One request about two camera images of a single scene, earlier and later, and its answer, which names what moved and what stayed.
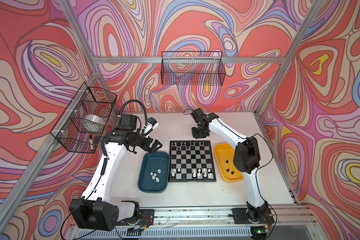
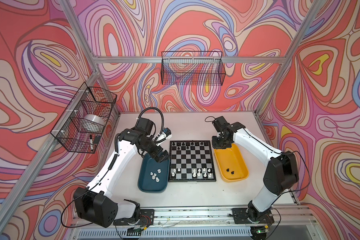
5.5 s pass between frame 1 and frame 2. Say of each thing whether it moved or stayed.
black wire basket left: stayed
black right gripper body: moved
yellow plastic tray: stayed
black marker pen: stayed
